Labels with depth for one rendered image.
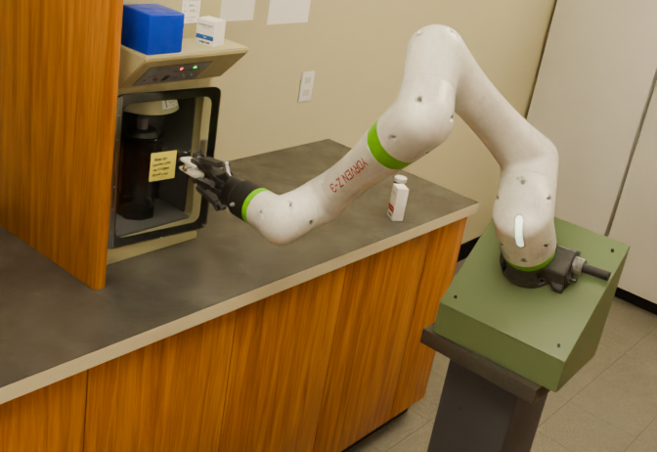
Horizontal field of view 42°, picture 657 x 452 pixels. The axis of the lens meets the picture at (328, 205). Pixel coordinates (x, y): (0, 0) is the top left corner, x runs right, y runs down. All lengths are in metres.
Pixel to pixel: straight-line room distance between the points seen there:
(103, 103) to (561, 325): 1.14
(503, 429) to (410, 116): 0.90
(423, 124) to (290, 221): 0.43
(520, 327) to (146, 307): 0.87
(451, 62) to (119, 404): 1.08
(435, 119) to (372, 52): 1.88
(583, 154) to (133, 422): 3.21
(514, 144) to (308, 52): 1.41
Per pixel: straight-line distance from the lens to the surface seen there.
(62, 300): 2.09
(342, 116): 3.48
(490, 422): 2.23
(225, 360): 2.30
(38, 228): 2.28
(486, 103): 1.86
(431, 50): 1.73
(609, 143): 4.71
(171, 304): 2.09
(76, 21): 2.00
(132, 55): 1.98
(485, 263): 2.15
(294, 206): 1.92
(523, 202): 1.93
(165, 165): 2.21
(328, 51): 3.29
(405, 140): 1.67
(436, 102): 1.65
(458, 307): 2.11
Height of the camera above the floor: 2.00
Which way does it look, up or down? 22 degrees down
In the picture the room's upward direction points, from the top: 10 degrees clockwise
